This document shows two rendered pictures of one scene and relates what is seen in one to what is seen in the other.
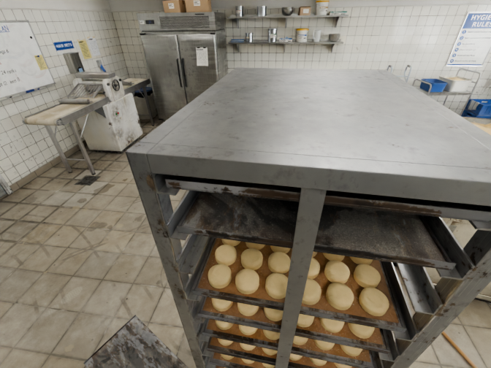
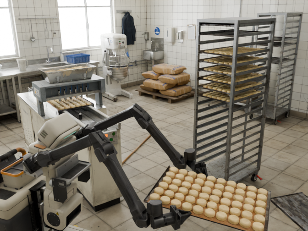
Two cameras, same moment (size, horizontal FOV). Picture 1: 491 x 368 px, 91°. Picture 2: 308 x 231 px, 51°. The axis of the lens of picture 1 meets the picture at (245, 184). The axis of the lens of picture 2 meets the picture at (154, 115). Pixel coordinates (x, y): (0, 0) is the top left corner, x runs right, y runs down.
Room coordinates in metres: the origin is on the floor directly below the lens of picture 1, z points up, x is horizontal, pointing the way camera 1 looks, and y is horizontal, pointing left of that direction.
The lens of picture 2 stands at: (3.67, 1.25, 1.94)
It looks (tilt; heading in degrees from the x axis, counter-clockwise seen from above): 19 degrees down; 218
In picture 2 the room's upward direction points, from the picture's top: 1 degrees counter-clockwise
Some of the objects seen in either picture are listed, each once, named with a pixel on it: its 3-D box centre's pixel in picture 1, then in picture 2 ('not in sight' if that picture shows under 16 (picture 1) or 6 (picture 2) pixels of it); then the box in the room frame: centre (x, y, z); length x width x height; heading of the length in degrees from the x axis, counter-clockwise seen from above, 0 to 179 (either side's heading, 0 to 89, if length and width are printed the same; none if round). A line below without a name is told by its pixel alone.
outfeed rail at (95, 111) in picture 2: not in sight; (79, 101); (1.32, -1.71, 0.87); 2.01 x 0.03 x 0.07; 72
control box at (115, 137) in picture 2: not in sight; (105, 139); (1.76, -0.82, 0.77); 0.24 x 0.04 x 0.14; 162
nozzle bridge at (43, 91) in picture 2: not in sight; (70, 94); (1.49, -1.65, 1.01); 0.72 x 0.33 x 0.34; 162
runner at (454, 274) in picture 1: (386, 157); (220, 31); (0.50, -0.34, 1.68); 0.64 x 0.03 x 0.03; 169
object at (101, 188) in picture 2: not in sight; (92, 156); (1.65, -1.17, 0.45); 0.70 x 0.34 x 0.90; 72
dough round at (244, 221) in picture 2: not in sight; (244, 222); (2.42, 0.80, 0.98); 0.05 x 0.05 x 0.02
